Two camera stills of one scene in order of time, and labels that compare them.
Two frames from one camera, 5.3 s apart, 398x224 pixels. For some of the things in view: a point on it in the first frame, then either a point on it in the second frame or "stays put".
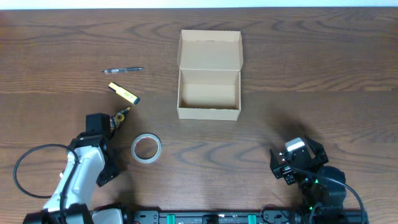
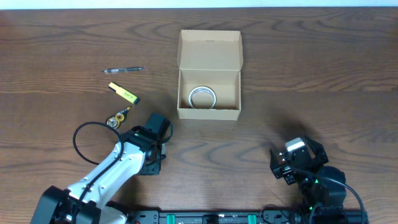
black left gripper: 109,170 to 152,168
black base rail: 247,217 stays put
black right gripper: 281,170 stays put
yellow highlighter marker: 124,93 stays put
